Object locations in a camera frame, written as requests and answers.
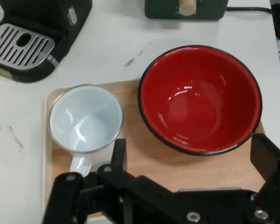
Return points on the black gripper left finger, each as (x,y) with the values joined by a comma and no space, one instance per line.
(67,198)

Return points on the red enamel bowl black rim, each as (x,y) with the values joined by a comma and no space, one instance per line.
(200,105)

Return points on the light wooden tray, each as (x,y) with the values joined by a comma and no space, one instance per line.
(149,165)

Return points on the dark green appliance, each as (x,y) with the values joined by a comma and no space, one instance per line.
(161,9)

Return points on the white enamel mug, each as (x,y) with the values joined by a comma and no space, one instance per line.
(84,116)

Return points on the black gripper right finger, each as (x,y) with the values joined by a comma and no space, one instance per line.
(275,186)

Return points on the black coffee machine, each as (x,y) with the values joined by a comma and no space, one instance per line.
(44,14)

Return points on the silver slotted drip grate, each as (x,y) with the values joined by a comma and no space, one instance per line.
(9,46)

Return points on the wooden appliance knob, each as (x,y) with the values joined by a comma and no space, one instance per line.
(187,7)

